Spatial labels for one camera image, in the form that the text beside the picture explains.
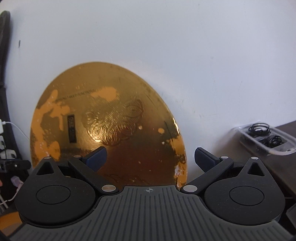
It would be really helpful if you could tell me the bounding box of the round gold box lid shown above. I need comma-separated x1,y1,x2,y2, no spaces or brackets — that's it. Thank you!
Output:
30,62,187,187

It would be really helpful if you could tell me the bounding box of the bottom white charger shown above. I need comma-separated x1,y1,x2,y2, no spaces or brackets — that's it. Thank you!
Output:
0,149,17,160

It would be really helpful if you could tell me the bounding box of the white charger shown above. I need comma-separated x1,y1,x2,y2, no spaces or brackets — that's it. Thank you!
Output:
0,120,6,134
0,149,17,160
0,136,6,150

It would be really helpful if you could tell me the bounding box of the middle white charger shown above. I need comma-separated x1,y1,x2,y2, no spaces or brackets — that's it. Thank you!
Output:
0,136,6,150

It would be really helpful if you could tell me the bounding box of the top white charger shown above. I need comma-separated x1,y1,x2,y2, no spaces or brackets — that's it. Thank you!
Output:
0,120,6,134

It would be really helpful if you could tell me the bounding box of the round gold box base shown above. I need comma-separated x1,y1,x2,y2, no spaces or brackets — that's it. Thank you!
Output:
0,212,22,235

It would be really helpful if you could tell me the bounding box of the clear plastic tray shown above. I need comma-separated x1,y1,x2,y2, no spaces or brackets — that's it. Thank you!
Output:
233,122,295,156

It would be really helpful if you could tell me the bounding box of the white charger cable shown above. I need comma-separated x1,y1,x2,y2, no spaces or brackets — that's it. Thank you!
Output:
4,121,31,145

